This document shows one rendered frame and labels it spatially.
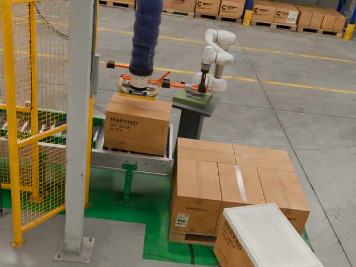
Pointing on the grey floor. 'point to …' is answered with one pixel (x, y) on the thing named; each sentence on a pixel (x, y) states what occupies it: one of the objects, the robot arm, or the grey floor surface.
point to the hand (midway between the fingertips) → (201, 88)
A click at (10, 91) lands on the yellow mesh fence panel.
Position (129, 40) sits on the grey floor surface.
